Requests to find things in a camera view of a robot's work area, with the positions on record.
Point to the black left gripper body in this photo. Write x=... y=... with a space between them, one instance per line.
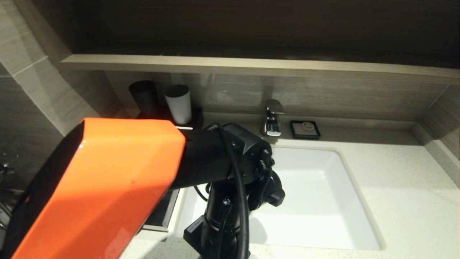
x=194 y=233

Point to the grey plastic cup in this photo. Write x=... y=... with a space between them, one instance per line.
x=178 y=106

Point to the black and orange left arm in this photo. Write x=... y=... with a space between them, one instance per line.
x=107 y=180

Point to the black box with white top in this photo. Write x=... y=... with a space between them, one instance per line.
x=197 y=118

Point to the white ceramic sink basin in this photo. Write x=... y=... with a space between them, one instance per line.
x=323 y=216

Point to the black square soap dish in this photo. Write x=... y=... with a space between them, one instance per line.
x=294 y=133

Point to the chrome faucet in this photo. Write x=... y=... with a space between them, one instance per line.
x=274 y=115

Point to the black cup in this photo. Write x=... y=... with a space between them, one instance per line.
x=144 y=95

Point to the round white soap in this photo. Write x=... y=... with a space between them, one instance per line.
x=306 y=125

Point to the wooden wall ledge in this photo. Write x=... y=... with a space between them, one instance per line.
x=251 y=66

